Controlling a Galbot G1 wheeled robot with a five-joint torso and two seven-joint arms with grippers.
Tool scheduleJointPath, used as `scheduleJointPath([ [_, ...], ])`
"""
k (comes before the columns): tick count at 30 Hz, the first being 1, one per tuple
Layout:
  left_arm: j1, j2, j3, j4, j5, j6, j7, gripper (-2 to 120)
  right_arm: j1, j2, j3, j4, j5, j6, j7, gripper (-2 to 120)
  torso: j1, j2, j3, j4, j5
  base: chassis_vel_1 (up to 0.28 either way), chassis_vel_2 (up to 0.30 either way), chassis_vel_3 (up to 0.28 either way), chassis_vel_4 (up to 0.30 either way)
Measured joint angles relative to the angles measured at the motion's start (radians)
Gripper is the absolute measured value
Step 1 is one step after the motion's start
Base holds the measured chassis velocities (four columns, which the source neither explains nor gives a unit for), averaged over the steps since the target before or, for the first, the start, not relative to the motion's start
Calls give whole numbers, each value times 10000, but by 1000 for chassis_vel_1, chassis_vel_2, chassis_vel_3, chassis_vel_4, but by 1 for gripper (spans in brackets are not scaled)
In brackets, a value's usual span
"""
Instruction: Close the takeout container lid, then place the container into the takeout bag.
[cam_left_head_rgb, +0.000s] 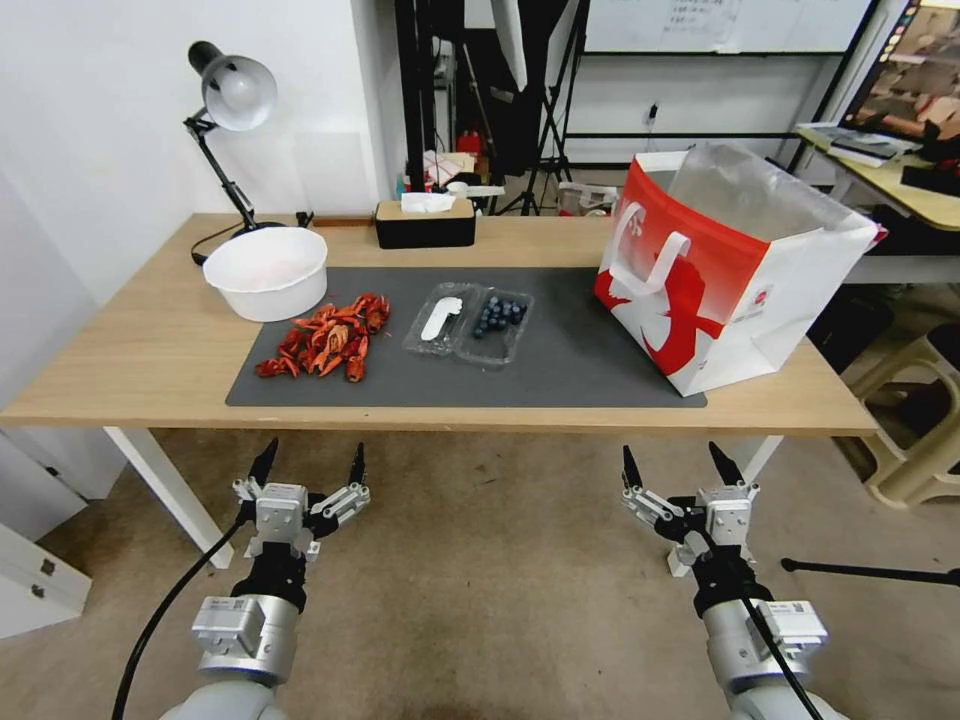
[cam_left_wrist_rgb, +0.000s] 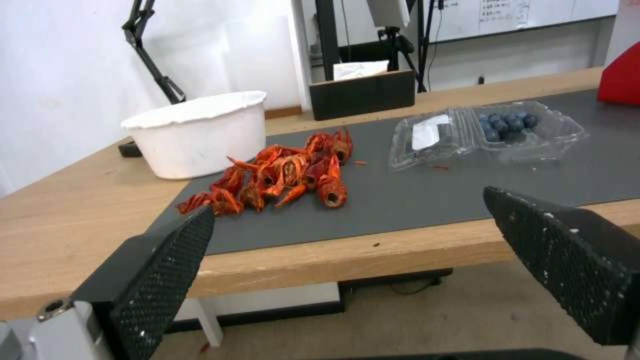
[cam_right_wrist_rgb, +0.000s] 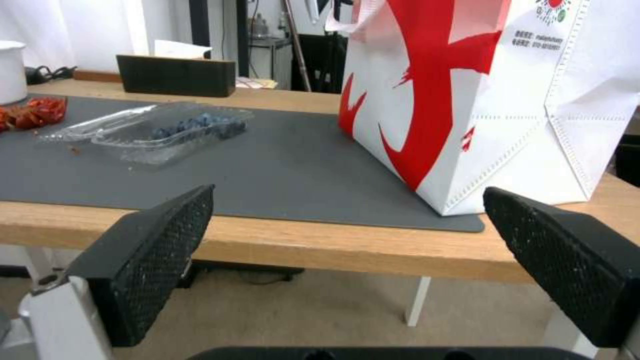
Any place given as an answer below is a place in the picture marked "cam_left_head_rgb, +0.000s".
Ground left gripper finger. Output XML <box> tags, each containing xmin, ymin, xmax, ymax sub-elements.
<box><xmin>230</xmin><ymin>437</ymin><xmax>280</xmax><ymax>505</ymax></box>
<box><xmin>309</xmin><ymin>441</ymin><xmax>372</xmax><ymax>520</ymax></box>

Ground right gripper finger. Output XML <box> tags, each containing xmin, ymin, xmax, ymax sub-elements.
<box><xmin>708</xmin><ymin>441</ymin><xmax>761</xmax><ymax>502</ymax></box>
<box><xmin>618</xmin><ymin>445</ymin><xmax>697</xmax><ymax>528</ymax></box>

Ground clear plastic takeout container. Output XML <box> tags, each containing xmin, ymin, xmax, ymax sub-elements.
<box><xmin>401</xmin><ymin>281</ymin><xmax>536</xmax><ymax>371</ymax></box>

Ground red white takeout bag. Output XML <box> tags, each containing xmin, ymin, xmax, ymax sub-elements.
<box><xmin>593</xmin><ymin>141</ymin><xmax>891</xmax><ymax>400</ymax></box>

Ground black bag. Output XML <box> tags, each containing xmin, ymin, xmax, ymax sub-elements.
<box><xmin>804</xmin><ymin>283</ymin><xmax>903</xmax><ymax>378</ymax></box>

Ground black tissue box wooden lid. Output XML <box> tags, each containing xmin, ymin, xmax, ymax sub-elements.
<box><xmin>374</xmin><ymin>197</ymin><xmax>478</xmax><ymax>251</ymax></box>

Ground dark grey table mat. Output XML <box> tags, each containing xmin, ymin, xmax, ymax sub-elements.
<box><xmin>224</xmin><ymin>267</ymin><xmax>709</xmax><ymax>409</ymax></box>

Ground black tripod leg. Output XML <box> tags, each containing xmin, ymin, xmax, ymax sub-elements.
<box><xmin>779</xmin><ymin>556</ymin><xmax>960</xmax><ymax>589</ymax></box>

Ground white label sticker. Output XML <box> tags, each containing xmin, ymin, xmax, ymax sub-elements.
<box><xmin>419</xmin><ymin>295</ymin><xmax>465</xmax><ymax>345</ymax></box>

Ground light wooden table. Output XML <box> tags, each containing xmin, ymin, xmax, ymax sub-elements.
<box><xmin>0</xmin><ymin>212</ymin><xmax>881</xmax><ymax>571</ymax></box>

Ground white round bowl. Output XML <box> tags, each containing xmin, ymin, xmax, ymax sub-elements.
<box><xmin>202</xmin><ymin>227</ymin><xmax>330</xmax><ymax>324</ymax></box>

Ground beige plastic stool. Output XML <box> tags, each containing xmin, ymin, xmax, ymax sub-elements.
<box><xmin>843</xmin><ymin>322</ymin><xmax>960</xmax><ymax>508</ymax></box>

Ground dark blueberries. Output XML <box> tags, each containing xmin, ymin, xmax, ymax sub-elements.
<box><xmin>470</xmin><ymin>295</ymin><xmax>529</xmax><ymax>336</ymax></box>

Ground white cabinet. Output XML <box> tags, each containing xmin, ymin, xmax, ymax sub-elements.
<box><xmin>0</xmin><ymin>425</ymin><xmax>130</xmax><ymax>640</ymax></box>

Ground white tissue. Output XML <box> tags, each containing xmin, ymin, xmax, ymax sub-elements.
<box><xmin>398</xmin><ymin>191</ymin><xmax>460</xmax><ymax>216</ymax></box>

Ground pale yellow desk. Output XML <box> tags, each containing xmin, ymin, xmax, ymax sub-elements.
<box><xmin>793</xmin><ymin>123</ymin><xmax>960</xmax><ymax>288</ymax></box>

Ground black light stand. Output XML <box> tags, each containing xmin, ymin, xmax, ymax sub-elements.
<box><xmin>491</xmin><ymin>0</ymin><xmax>595</xmax><ymax>220</ymax></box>

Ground stack of papers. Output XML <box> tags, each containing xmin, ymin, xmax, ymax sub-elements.
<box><xmin>812</xmin><ymin>124</ymin><xmax>922</xmax><ymax>169</ymax></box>

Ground black desk lamp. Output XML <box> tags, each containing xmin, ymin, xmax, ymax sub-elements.
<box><xmin>182</xmin><ymin>40</ymin><xmax>313</xmax><ymax>267</ymax></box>

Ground black metal rack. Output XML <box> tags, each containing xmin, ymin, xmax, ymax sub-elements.
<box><xmin>392</xmin><ymin>0</ymin><xmax>468</xmax><ymax>198</ymax></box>

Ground computer monitor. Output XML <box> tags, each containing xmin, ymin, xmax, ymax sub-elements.
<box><xmin>838</xmin><ymin>0</ymin><xmax>960</xmax><ymax>145</ymax></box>

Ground whiteboard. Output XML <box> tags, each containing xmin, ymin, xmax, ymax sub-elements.
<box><xmin>581</xmin><ymin>0</ymin><xmax>877</xmax><ymax>56</ymax></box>

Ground white softbox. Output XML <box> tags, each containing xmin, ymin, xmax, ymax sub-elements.
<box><xmin>489</xmin><ymin>0</ymin><xmax>585</xmax><ymax>96</ymax></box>

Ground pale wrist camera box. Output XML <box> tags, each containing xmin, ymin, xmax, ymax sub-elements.
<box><xmin>696</xmin><ymin>485</ymin><xmax>752</xmax><ymax>550</ymax></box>
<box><xmin>255</xmin><ymin>482</ymin><xmax>310</xmax><ymax>544</ymax></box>

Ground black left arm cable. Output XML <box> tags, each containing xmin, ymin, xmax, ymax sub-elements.
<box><xmin>110</xmin><ymin>517</ymin><xmax>250</xmax><ymax>720</ymax></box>

